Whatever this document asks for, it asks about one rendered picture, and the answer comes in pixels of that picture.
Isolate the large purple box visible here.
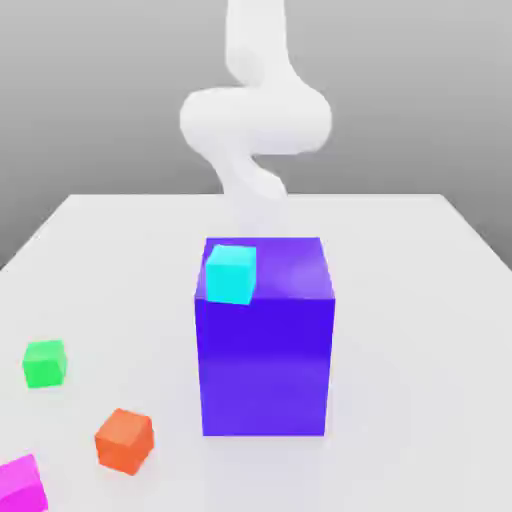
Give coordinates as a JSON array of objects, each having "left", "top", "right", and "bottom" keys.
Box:
[{"left": 193, "top": 236, "right": 336, "bottom": 438}]

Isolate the small magenta cube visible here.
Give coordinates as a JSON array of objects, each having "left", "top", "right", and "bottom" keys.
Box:
[{"left": 0, "top": 453, "right": 50, "bottom": 512}]

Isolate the small green cube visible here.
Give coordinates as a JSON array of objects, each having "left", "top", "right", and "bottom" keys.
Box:
[{"left": 21, "top": 339, "right": 68, "bottom": 390}]

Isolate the small orange cube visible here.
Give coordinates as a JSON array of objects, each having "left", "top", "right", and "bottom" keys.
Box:
[{"left": 94, "top": 407, "right": 156, "bottom": 477}]

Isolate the small cyan cube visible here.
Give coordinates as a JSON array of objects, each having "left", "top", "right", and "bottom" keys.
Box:
[{"left": 204, "top": 244, "right": 258, "bottom": 306}]

